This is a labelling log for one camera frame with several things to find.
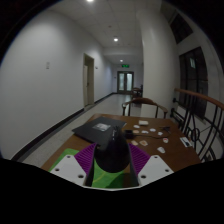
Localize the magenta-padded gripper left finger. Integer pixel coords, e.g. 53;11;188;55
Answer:
49;142;99;188

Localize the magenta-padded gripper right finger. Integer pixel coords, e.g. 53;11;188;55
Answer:
128;143;175;187

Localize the black vertical computer mouse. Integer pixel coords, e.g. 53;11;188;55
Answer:
94;125;131;174

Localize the green mouse pad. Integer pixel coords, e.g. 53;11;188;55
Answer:
48;147;132;190

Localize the black key bunch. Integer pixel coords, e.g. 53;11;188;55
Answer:
159;125;173;135

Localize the black closed laptop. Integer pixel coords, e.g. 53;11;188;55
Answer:
71;115;128;149

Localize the wooden armchair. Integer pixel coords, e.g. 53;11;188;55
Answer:
121;96;169;119

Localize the dark wooden chair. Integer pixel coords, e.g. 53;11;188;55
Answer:
132;84;144;99

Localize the black metal railing wooden handrail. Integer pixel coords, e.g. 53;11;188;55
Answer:
171;87;224;163

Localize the white side door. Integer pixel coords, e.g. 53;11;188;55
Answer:
83;53;95;108

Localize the glass double door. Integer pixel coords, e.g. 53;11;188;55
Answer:
116;70;135;94

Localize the large dark window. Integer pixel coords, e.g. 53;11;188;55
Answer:
178;46;209;119

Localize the dark transom window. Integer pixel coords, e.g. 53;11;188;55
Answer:
169;13;194;45

